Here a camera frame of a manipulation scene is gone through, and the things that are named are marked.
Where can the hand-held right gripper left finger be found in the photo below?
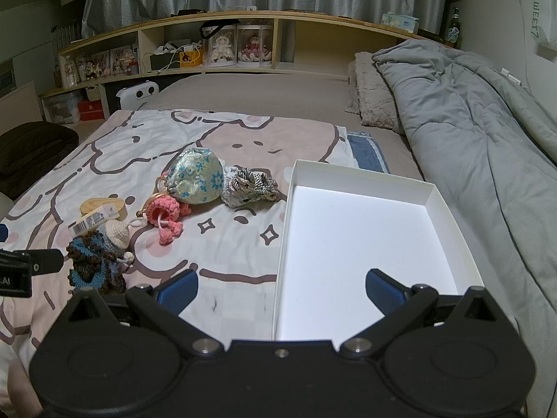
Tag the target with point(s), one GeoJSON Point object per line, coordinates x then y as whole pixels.
{"type": "Point", "coordinates": [180, 289]}

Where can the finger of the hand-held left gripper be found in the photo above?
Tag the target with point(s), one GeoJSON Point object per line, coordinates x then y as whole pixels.
{"type": "Point", "coordinates": [41, 262]}
{"type": "Point", "coordinates": [2, 231]}

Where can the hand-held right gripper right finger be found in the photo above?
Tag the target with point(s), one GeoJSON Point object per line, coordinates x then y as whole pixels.
{"type": "Point", "coordinates": [383, 291]}

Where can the blue brown crochet doll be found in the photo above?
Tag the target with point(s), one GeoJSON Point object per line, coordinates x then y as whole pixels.
{"type": "Point", "coordinates": [91, 261]}

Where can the white cardboard box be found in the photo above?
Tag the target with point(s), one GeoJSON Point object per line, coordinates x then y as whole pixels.
{"type": "Point", "coordinates": [370, 226]}

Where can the cream crochet doll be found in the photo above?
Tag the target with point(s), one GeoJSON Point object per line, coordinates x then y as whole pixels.
{"type": "Point", "coordinates": [115, 233]}

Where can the small yellow box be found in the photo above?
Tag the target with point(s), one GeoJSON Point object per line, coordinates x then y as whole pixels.
{"type": "Point", "coordinates": [104, 211]}

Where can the pink crochet octopus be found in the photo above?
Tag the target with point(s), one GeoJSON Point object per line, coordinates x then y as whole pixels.
{"type": "Point", "coordinates": [161, 209]}

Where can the dark brown chair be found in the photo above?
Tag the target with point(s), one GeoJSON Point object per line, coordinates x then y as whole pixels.
{"type": "Point", "coordinates": [35, 152]}

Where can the pale blue crochet piece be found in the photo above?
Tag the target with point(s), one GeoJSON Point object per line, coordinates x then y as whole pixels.
{"type": "Point", "coordinates": [230, 198]}

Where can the green floral fabric pouch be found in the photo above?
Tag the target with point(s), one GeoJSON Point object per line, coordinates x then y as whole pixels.
{"type": "Point", "coordinates": [198, 176]}

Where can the clear storage bin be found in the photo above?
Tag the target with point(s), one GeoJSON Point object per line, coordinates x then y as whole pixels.
{"type": "Point", "coordinates": [63, 109]}

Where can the blue striped cloth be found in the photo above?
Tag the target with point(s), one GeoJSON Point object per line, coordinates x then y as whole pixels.
{"type": "Point", "coordinates": [370, 152]}

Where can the printed blanket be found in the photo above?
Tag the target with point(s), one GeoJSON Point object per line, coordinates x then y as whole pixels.
{"type": "Point", "coordinates": [130, 148]}

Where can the red box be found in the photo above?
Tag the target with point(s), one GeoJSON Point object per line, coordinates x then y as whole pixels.
{"type": "Point", "coordinates": [91, 111]}

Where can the white device with round eyes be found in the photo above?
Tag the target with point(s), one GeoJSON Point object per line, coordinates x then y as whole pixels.
{"type": "Point", "coordinates": [130, 96]}

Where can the picture card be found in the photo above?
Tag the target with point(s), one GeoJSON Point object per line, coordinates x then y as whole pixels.
{"type": "Point", "coordinates": [100, 65]}
{"type": "Point", "coordinates": [122, 61]}

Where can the grey comforter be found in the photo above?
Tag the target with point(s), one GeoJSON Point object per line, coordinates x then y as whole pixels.
{"type": "Point", "coordinates": [470, 117]}

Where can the grey fuzzy pillow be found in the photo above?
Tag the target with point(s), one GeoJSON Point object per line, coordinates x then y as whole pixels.
{"type": "Point", "coordinates": [374, 96]}

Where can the grey bed mattress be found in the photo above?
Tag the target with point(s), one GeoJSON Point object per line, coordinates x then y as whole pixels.
{"type": "Point", "coordinates": [261, 96]}

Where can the black box on shelf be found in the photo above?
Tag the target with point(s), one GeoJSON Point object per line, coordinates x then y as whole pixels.
{"type": "Point", "coordinates": [163, 62]}

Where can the yellow storage basket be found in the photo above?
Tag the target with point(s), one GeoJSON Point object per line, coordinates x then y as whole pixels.
{"type": "Point", "coordinates": [191, 59]}

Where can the white doll in clear case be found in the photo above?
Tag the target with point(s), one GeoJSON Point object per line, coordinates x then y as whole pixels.
{"type": "Point", "coordinates": [222, 45]}

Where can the red doll in clear case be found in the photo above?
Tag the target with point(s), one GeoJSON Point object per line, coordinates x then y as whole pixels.
{"type": "Point", "coordinates": [254, 48]}

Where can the green glass bottle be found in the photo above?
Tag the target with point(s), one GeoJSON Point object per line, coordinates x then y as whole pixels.
{"type": "Point", "coordinates": [453, 30]}

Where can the tissue packet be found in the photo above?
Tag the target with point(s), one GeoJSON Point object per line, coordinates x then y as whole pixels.
{"type": "Point", "coordinates": [400, 21]}

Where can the wooden shelf headboard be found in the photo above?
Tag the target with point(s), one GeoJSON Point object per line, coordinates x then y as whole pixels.
{"type": "Point", "coordinates": [304, 19]}

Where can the white plastic bag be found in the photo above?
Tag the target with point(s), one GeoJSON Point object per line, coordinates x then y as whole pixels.
{"type": "Point", "coordinates": [539, 8]}

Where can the white wall socket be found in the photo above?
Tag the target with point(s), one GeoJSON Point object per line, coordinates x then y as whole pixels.
{"type": "Point", "coordinates": [510, 76]}

